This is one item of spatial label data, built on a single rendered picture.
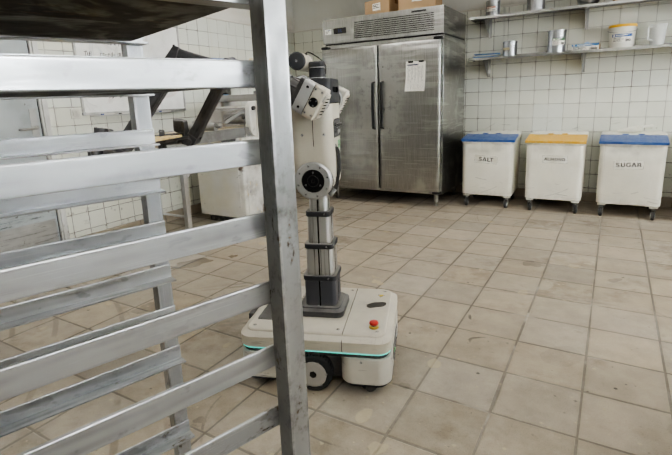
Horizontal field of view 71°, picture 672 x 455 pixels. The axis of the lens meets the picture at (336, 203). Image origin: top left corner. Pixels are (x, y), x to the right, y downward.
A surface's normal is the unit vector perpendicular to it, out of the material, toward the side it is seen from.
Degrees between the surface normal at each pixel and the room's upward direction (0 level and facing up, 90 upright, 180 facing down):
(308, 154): 101
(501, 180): 92
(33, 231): 90
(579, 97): 90
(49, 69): 90
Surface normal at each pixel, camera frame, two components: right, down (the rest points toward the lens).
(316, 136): -0.18, 0.22
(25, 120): 0.86, 0.08
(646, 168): -0.49, 0.24
